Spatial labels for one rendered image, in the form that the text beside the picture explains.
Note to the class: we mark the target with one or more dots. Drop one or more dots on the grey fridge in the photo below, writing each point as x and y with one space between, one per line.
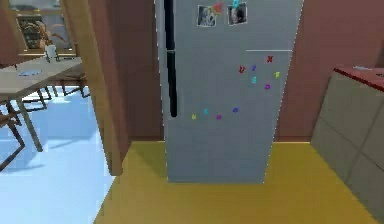
213 140

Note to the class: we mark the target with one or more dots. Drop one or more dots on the photo on fridge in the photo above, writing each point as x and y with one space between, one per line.
237 14
206 16

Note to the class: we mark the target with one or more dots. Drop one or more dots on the brown wooden chair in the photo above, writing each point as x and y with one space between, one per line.
71 80
8 133

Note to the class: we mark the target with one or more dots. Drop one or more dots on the white cup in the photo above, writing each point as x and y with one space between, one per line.
51 52

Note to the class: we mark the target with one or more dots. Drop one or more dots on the beige kitchen counter red top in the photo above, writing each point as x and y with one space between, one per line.
356 133

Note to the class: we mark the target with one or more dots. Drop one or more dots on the blue plate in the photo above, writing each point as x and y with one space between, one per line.
29 72

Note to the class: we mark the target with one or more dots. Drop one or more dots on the framed picture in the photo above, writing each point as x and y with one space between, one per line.
40 30

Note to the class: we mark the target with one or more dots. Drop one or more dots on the beige dining table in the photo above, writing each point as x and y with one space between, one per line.
20 81

